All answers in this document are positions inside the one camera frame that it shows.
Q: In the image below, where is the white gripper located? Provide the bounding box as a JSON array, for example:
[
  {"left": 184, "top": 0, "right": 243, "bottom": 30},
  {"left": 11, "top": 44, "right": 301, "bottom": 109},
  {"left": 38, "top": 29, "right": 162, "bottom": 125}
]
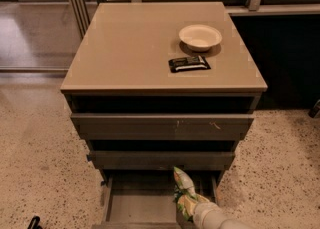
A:
[{"left": 185, "top": 196, "right": 223, "bottom": 229}]

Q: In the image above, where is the green rice chip bag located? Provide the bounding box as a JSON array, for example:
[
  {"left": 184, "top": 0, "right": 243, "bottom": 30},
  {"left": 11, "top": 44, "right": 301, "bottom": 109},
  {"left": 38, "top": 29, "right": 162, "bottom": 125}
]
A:
[{"left": 173, "top": 167, "right": 202, "bottom": 221}]

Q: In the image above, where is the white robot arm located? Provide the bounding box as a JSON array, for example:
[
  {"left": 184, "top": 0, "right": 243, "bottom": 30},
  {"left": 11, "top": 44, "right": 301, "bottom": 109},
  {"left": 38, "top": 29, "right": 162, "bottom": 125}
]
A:
[{"left": 185, "top": 196, "right": 254, "bottom": 229}]

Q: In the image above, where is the bottom grey open drawer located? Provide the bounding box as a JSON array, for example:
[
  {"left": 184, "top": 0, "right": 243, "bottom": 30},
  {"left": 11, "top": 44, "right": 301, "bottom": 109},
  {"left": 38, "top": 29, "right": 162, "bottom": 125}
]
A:
[{"left": 91, "top": 171, "right": 219, "bottom": 229}]

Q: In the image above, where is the middle grey drawer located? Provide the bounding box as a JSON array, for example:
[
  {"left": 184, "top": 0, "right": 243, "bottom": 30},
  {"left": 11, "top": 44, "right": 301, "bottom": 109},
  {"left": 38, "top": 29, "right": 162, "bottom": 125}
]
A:
[{"left": 88, "top": 151, "right": 235, "bottom": 171}]

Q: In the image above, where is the grey drawer cabinet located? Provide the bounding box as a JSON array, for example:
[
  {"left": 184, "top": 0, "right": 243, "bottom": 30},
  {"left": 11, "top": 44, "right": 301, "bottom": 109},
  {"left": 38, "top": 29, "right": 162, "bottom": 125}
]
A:
[{"left": 59, "top": 1, "right": 269, "bottom": 229}]

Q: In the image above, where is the top grey drawer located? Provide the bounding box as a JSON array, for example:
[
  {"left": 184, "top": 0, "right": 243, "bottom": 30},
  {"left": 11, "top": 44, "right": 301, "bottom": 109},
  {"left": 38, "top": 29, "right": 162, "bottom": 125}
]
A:
[{"left": 71, "top": 113, "right": 253, "bottom": 141}]

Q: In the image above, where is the black snack bar packet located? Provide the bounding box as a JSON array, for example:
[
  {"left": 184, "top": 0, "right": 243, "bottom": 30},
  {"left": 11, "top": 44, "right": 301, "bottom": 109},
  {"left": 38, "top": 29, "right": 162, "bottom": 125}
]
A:
[{"left": 168, "top": 55, "right": 210, "bottom": 73}]

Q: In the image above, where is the black object at right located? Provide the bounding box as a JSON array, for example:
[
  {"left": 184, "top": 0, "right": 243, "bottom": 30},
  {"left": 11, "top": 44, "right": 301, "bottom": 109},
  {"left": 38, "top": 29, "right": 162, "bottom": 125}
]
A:
[{"left": 308, "top": 99, "right": 320, "bottom": 118}]

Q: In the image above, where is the black object on floor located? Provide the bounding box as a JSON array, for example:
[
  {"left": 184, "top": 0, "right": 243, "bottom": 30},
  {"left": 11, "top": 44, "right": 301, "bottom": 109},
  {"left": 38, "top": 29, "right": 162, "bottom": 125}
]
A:
[{"left": 27, "top": 216, "right": 43, "bottom": 229}]

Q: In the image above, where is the white paper bowl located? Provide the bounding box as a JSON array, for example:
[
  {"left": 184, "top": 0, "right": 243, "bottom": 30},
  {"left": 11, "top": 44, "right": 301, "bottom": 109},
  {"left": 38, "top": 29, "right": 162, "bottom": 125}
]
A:
[{"left": 179, "top": 24, "right": 222, "bottom": 52}]

